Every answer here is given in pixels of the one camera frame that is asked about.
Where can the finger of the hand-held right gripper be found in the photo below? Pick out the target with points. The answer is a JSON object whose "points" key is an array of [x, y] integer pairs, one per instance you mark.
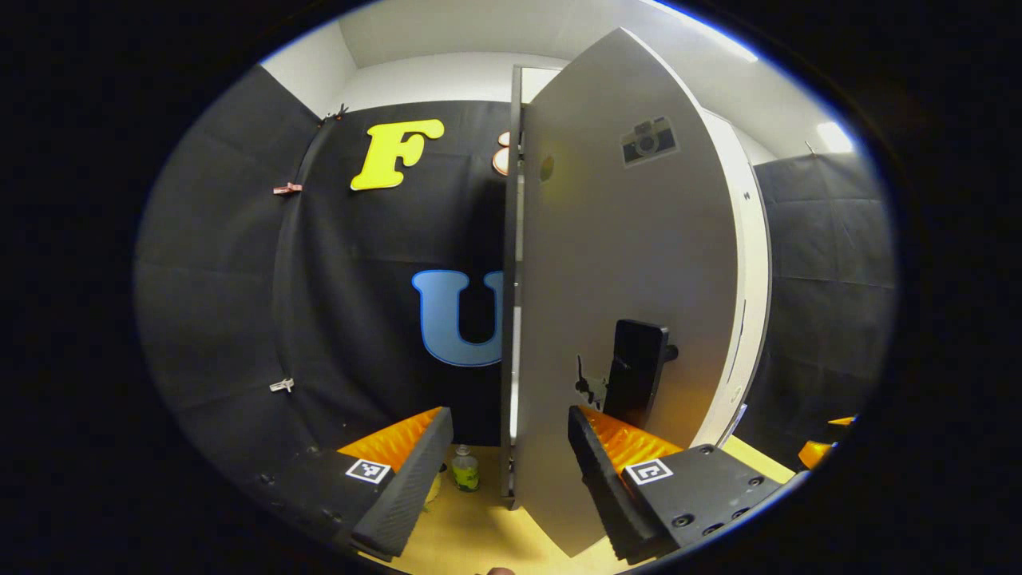
{"points": [[814, 454], [842, 421]]}

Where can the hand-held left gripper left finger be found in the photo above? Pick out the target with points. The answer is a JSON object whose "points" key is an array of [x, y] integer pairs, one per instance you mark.
{"points": [[407, 487]]}

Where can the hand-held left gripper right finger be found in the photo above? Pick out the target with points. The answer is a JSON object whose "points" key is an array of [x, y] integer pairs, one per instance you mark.
{"points": [[607, 487]]}

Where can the white shoe cabinet door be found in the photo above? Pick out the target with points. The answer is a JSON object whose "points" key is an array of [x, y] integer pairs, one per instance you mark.
{"points": [[752, 279], [607, 239]]}

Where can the white shoe cabinet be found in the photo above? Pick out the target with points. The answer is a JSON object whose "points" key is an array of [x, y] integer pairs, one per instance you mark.
{"points": [[511, 279]]}

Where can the small green drink bottle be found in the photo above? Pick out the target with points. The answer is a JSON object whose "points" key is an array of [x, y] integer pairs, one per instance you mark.
{"points": [[465, 471]]}

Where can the silver cloth clip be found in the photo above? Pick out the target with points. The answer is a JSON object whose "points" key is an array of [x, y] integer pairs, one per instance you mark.
{"points": [[281, 385]]}

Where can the small ceiling light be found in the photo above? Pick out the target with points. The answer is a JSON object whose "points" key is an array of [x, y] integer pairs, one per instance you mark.
{"points": [[834, 137]]}

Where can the red cloth clip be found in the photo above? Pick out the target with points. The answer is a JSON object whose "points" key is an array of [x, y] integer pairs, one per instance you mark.
{"points": [[287, 188]]}

